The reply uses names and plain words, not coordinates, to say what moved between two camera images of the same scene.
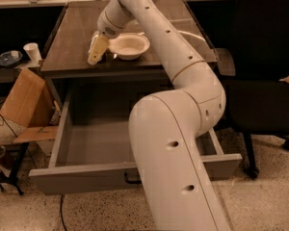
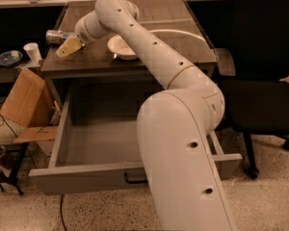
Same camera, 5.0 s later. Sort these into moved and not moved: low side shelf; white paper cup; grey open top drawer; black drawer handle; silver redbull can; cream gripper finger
Moved: silver redbull can; cream gripper finger
Not moved: grey open top drawer; black drawer handle; white paper cup; low side shelf
